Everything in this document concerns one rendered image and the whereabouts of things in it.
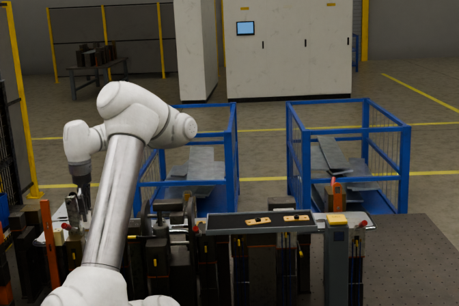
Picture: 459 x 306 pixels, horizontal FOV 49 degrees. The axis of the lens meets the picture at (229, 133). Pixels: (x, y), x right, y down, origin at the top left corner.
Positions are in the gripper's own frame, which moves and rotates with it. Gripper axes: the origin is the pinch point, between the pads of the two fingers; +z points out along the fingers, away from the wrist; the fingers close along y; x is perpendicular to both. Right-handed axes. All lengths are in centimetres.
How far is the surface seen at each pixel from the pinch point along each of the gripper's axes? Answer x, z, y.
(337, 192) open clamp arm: -106, -3, 12
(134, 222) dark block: -23.9, -7.3, -21.0
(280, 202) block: -81, 2, 14
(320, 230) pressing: -94, 5, -9
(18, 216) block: 27.2, -3.1, -1.2
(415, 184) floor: -246, 105, 299
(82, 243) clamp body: -2.9, 1.8, -17.8
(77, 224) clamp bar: -1.3, -5.1, -15.6
